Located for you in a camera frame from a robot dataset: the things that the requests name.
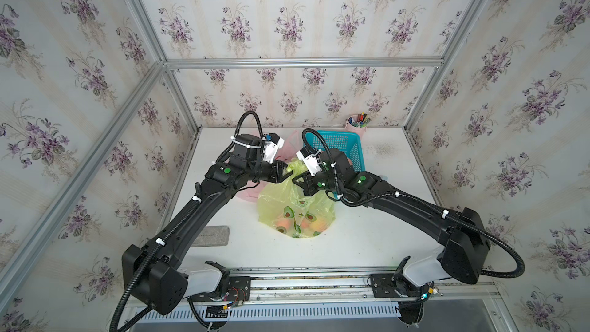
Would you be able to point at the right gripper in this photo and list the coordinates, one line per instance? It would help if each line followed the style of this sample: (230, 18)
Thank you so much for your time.
(306, 184)

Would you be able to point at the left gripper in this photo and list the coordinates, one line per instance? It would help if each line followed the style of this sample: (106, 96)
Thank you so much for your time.
(277, 170)

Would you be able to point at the yellow-green plastic bag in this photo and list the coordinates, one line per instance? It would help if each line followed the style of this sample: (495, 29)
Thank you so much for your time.
(285, 201)

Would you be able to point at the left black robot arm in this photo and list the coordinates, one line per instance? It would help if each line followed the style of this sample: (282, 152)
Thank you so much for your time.
(151, 272)

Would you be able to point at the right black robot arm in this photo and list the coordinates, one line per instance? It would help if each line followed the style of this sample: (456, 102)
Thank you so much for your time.
(464, 242)

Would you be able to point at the teal plastic basket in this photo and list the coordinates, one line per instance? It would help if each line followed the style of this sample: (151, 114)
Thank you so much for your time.
(347, 142)

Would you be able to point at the pink pen cup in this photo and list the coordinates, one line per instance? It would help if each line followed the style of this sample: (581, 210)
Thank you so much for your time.
(358, 124)

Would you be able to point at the grey eraser block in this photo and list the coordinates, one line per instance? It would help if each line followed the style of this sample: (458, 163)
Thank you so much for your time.
(213, 236)

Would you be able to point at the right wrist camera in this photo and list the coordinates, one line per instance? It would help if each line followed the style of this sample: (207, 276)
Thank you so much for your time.
(311, 158)

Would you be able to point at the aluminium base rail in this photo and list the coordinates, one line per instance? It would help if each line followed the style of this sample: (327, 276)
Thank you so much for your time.
(346, 284)

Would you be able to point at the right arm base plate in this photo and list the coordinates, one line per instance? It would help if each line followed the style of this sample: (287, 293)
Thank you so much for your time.
(396, 285)

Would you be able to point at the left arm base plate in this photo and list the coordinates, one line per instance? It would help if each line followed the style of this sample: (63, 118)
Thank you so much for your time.
(233, 290)

